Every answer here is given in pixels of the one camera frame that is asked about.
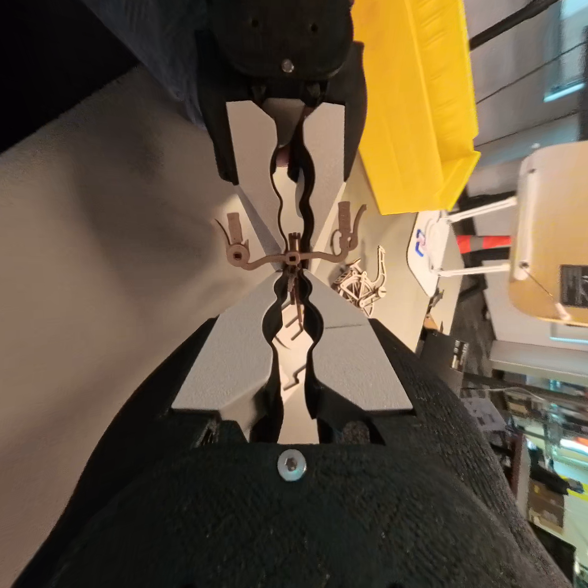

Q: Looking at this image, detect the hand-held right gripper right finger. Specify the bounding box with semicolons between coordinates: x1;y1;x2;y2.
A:
298;270;415;443

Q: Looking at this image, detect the person's left forearm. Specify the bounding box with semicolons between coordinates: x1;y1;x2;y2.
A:
83;0;207;129

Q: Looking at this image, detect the white stand with tan head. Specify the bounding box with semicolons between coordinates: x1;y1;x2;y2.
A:
406;140;588;328

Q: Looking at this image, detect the red black striped bar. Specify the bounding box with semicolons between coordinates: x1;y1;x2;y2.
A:
457;234;513;253

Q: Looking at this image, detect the wooden model handlebar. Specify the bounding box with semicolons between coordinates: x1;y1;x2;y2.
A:
215;201;368;273

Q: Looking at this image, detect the wooden bicycle model frame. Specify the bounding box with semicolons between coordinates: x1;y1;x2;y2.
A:
332;246;387;318

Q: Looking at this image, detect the yellow plastic bin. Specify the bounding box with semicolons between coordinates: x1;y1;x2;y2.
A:
351;0;481;216

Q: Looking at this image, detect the black tripod pole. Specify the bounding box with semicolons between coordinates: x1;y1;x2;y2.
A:
469;0;563;50

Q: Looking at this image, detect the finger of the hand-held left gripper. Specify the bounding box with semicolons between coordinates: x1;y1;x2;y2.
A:
294;101;348;272
225;98;295;273

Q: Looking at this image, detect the wooden model fork stem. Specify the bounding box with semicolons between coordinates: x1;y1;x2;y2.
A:
282;232;309;343

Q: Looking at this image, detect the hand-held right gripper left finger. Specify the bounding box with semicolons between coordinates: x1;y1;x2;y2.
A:
170;271;289;443

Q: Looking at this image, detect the black flat case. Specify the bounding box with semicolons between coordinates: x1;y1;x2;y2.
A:
416;328;469;396

